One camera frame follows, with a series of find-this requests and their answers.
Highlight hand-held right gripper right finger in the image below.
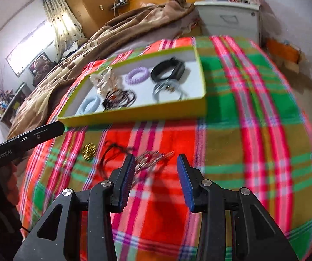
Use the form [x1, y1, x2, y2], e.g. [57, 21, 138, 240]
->
[177, 154, 299, 261]

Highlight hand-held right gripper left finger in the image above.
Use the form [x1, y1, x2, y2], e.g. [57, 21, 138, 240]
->
[13, 154, 137, 261]

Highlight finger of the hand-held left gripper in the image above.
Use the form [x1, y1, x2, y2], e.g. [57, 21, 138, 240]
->
[17, 121, 65, 150]

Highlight silver pendant necklace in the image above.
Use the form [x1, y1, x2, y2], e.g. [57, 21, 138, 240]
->
[131, 149, 176, 187]

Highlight black cord necklace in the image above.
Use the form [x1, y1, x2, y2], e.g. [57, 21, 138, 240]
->
[99, 141, 135, 177]

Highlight gold ornament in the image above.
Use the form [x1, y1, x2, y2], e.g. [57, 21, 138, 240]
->
[82, 142, 97, 161]

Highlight light blue spiral hair tie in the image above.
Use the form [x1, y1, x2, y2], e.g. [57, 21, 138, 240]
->
[76, 96, 102, 115]

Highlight yellow cardboard box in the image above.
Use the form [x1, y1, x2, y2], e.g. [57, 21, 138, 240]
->
[57, 45, 207, 128]

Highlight clear hair claw clip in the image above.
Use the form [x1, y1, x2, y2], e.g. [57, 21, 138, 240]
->
[89, 67, 121, 93]

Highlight dark beaded bracelet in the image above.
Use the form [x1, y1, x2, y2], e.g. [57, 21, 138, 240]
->
[102, 88, 137, 110]

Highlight silver bangle bracelets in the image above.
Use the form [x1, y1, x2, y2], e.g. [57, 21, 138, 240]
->
[153, 79, 190, 102]

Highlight purple spiral hair tie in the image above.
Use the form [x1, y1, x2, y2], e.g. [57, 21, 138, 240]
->
[125, 67, 149, 85]

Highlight black wristband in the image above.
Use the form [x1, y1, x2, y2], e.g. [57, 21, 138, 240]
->
[150, 57, 186, 82]

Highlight person's left hand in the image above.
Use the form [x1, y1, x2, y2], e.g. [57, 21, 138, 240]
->
[0, 163, 18, 204]

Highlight dark shelf unit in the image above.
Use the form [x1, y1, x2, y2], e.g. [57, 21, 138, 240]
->
[0, 82, 27, 127]

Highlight plaid cloth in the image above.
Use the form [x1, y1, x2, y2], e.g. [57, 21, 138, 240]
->
[18, 35, 312, 261]

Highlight plush teddy bear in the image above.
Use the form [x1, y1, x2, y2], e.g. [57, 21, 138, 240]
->
[28, 52, 56, 78]

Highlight window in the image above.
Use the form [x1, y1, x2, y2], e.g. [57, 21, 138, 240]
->
[5, 19, 57, 78]

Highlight dotted curtain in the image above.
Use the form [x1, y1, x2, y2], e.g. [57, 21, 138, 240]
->
[40, 0, 87, 63]

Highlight brown patterned blanket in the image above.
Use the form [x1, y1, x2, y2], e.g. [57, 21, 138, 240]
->
[8, 0, 200, 139]

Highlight wooden wardrobe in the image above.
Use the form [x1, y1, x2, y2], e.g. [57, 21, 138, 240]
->
[58, 0, 118, 38]

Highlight orange box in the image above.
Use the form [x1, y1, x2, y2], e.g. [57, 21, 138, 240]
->
[265, 38, 302, 63]

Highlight grey nightstand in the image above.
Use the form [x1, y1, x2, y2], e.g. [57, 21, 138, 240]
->
[194, 0, 262, 45]

